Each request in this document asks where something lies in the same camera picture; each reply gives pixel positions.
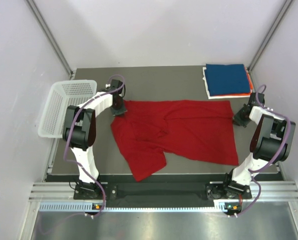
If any red t-shirt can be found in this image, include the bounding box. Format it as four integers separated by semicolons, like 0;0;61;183
111;100;239;182

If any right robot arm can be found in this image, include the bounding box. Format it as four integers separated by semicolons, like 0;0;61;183
222;92;296;199

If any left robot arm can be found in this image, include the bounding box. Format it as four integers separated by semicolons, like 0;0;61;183
62;74;126;200

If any folded white t-shirt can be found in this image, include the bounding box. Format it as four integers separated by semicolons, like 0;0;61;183
202;66;253;100

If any folded orange t-shirt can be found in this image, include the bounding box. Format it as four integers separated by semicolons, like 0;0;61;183
233;71;254;96

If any folded blue t-shirt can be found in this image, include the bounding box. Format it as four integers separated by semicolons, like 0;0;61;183
205;63;251;97

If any white plastic basket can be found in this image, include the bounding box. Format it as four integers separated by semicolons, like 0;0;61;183
37;79;97;139

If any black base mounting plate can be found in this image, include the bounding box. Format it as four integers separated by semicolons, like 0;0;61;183
73;173;252;200

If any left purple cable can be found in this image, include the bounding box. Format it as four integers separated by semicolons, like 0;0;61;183
63;74;126;218

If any slotted grey cable duct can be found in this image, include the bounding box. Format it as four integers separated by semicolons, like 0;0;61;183
40;199;242;213

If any right aluminium frame post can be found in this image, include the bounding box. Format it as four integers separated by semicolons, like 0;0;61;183
248;0;295;72

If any aluminium frame post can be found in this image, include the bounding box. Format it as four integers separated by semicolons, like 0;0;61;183
248;0;295;72
24;0;74;79

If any left aluminium frame post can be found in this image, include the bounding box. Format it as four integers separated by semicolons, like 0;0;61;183
24;0;74;79

